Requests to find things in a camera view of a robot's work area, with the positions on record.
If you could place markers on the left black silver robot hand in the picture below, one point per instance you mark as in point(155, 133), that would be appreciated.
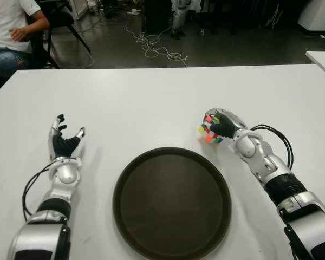
point(62, 146)

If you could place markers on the white cabinet with black base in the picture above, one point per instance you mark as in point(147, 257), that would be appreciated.
point(318, 13)

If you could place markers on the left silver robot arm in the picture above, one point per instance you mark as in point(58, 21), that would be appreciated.
point(66, 173)

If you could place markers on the dark brown round plate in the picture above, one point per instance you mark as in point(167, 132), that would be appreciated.
point(172, 205)

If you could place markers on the seated person in white shirt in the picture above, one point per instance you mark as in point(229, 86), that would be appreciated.
point(5, 24)

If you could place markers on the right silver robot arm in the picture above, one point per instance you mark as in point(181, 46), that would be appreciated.
point(276, 168)

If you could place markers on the multicolour Rubik's cube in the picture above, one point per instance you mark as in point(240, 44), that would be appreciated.
point(208, 137)

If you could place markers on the white neighbouring table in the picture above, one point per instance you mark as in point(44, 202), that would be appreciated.
point(323, 61)

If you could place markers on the black chair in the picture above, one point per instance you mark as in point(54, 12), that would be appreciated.
point(59, 19)

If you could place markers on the white power strip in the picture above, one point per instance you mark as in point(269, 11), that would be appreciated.
point(134, 12)

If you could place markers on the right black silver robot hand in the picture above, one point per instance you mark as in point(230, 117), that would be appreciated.
point(228, 124)

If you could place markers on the white glass display case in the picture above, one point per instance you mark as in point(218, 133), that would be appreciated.
point(80, 8)

